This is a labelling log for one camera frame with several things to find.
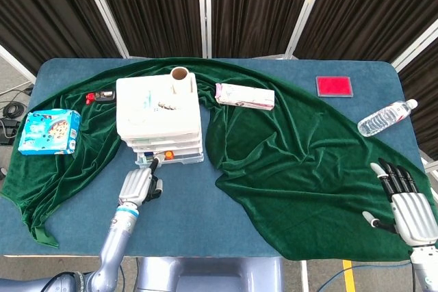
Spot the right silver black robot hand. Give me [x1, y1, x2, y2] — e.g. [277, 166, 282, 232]
[361, 158, 438, 248]

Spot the white paper roll cardboard core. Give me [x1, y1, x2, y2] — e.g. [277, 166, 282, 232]
[170, 66, 193, 94]

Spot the black coiled floor cable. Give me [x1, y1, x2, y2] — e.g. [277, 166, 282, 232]
[0, 88, 35, 120]

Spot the blue cookie package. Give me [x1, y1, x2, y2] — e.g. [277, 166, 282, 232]
[17, 109, 81, 155]

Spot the white plastic drawer unit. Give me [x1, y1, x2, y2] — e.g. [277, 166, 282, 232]
[115, 73, 203, 152]

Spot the small red and black gadget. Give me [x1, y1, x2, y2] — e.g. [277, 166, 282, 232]
[85, 90, 116, 105]

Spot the red pad in grey frame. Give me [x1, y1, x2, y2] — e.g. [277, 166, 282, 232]
[315, 75, 354, 98]

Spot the clear plastic water bottle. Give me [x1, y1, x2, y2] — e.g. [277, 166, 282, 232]
[357, 98, 419, 137]

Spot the blue floor cable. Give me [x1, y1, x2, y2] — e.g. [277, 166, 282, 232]
[316, 261, 411, 292]

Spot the grey robot torso base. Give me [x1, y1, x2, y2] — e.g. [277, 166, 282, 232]
[135, 256, 285, 292]

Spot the green velvet cloth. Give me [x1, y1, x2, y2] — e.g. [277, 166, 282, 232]
[1, 56, 438, 262]

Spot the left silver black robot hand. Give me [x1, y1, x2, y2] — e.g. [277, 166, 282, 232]
[118, 156, 164, 208]

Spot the pink white tissue pack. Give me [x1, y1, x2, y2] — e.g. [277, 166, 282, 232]
[214, 82, 276, 111]

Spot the white framed dark curtain screen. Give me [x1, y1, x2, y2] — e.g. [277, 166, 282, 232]
[0, 0, 438, 173]

